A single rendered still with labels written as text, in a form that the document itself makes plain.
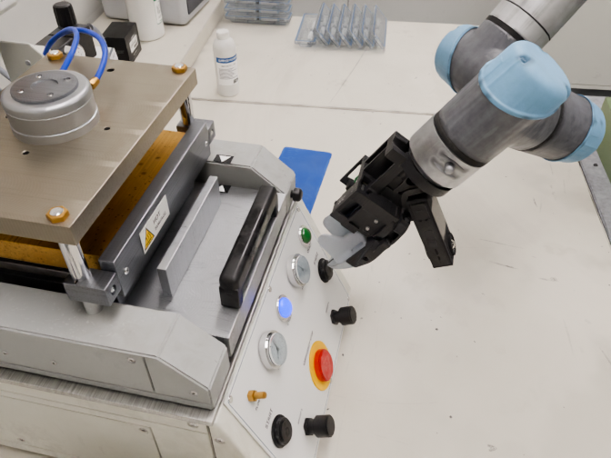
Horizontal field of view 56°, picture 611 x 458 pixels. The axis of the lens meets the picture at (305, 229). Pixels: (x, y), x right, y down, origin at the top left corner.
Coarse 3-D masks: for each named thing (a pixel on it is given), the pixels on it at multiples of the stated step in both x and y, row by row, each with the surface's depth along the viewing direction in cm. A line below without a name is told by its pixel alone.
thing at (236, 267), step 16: (272, 192) 63; (256, 208) 60; (272, 208) 62; (256, 224) 58; (240, 240) 57; (256, 240) 58; (240, 256) 55; (224, 272) 54; (240, 272) 54; (224, 288) 54; (240, 288) 54; (224, 304) 55; (240, 304) 55
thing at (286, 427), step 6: (282, 420) 60; (288, 420) 61; (276, 426) 59; (282, 426) 59; (288, 426) 60; (276, 432) 59; (282, 432) 59; (288, 432) 60; (276, 438) 59; (282, 438) 59; (288, 438) 60; (282, 444) 59
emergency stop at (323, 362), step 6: (318, 354) 70; (324, 354) 71; (330, 354) 73; (318, 360) 70; (324, 360) 71; (330, 360) 72; (318, 366) 70; (324, 366) 70; (330, 366) 72; (318, 372) 70; (324, 372) 70; (330, 372) 72; (318, 378) 70; (324, 378) 70
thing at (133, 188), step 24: (168, 144) 63; (144, 168) 60; (120, 192) 57; (144, 192) 57; (120, 216) 54; (0, 240) 52; (24, 240) 52; (96, 240) 52; (0, 264) 54; (24, 264) 54; (48, 264) 53; (96, 264) 51
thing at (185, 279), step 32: (192, 192) 69; (256, 192) 69; (192, 224) 59; (224, 224) 64; (160, 256) 61; (192, 256) 60; (224, 256) 61; (256, 256) 61; (160, 288) 57; (192, 288) 57; (256, 288) 61; (192, 320) 54; (224, 320) 54
